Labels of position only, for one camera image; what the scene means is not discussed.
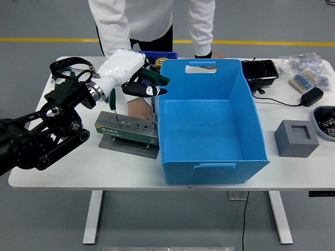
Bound person's right hand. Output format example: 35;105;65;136
128;98;154;121

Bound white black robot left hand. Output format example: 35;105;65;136
95;49;168;98

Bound green metal hex key stand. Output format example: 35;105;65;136
94;111;160;159

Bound small green T-handle hex key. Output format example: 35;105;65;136
109;88;118;123

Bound large green T-handle hex key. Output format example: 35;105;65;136
136;68;170;131

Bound large light blue plastic box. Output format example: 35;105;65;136
158;59;270;186

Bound black plastic tray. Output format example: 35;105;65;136
240;59;280;87

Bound small dark blue bin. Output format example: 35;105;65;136
136;51;178;60

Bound person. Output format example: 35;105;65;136
88;0;226;121

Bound clear plastic parts bag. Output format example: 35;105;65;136
278;56;296;79
287;52;332;92

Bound taped resistor strip bundle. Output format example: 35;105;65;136
288;70;319;94

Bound black power adapter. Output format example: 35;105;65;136
300;87;325;107

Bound grey cube block with recess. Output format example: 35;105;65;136
274;120;320;158

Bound white table leg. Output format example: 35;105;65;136
82;190;104;245
267;191;293;245

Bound pale blue oval dish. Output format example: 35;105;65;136
312;106;335;142

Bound dark small electronic parts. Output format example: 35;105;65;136
315;107;335;136

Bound black table control panel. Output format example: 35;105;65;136
308;191;335;198

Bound black adapter cord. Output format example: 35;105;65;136
250;79;303;107

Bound grey metal table bracket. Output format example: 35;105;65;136
227;191;248;201

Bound black floor cable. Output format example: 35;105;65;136
241;191;249;251

